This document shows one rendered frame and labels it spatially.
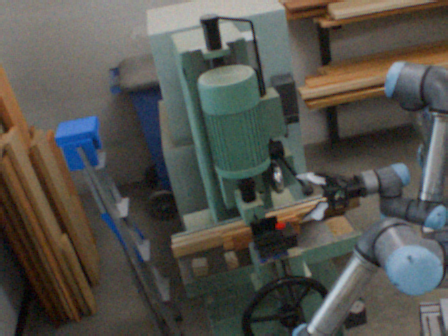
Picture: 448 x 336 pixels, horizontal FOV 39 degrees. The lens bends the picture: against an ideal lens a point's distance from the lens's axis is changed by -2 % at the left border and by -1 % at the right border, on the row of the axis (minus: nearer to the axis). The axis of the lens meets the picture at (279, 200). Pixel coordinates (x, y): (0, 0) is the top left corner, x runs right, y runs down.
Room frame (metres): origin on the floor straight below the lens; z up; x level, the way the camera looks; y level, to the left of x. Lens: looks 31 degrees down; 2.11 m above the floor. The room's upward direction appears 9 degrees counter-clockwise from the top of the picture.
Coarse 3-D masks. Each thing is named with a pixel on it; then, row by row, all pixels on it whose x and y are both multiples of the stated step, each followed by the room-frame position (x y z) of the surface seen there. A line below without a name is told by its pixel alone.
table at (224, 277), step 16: (304, 224) 1.80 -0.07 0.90; (320, 224) 1.79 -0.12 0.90; (352, 224) 1.76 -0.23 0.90; (304, 240) 1.71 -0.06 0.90; (320, 240) 1.69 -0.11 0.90; (336, 240) 1.68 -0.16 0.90; (352, 240) 1.69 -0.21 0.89; (192, 256) 1.72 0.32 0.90; (208, 256) 1.71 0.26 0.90; (224, 256) 1.69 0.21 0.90; (240, 256) 1.68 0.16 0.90; (304, 256) 1.65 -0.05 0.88; (320, 256) 1.66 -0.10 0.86; (192, 272) 1.63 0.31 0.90; (208, 272) 1.62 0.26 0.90; (224, 272) 1.61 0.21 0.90; (240, 272) 1.61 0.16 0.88; (192, 288) 1.58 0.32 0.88; (208, 288) 1.59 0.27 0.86; (256, 288) 1.54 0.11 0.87
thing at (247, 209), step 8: (240, 192) 1.85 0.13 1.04; (256, 192) 1.83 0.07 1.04; (240, 200) 1.80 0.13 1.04; (256, 200) 1.78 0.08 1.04; (240, 208) 1.79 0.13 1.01; (248, 208) 1.74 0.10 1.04; (256, 208) 1.75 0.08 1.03; (248, 216) 1.74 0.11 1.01; (264, 216) 1.75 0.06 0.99; (248, 224) 1.74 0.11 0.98
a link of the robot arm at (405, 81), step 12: (396, 72) 1.80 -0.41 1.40; (408, 72) 1.77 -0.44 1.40; (420, 72) 1.75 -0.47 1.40; (396, 84) 1.78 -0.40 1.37; (408, 84) 1.75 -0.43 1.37; (420, 84) 1.73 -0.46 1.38; (396, 96) 1.79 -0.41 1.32; (408, 96) 1.76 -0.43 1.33; (420, 96) 1.72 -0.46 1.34; (408, 108) 1.79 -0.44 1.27; (420, 108) 1.78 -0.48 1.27; (420, 120) 1.82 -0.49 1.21; (420, 132) 1.86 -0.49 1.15; (420, 156) 1.95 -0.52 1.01
